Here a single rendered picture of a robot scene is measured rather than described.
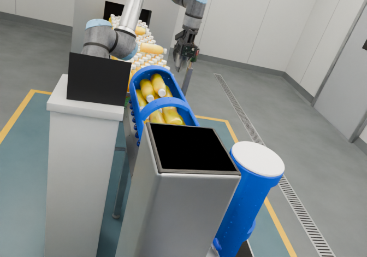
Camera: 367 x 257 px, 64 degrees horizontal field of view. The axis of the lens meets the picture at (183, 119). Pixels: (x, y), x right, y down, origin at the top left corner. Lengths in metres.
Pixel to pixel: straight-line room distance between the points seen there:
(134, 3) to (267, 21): 5.19
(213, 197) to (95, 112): 1.17
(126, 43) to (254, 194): 0.97
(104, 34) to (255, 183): 0.99
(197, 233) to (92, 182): 1.39
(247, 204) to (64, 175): 0.92
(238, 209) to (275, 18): 5.43
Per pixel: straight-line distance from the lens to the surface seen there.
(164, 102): 1.35
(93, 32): 1.44
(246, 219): 1.64
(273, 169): 1.53
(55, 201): 1.73
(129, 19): 1.56
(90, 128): 1.41
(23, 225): 2.39
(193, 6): 1.26
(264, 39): 6.68
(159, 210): 0.20
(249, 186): 1.50
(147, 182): 0.20
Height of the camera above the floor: 1.81
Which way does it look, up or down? 28 degrees down
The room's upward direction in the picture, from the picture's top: 16 degrees clockwise
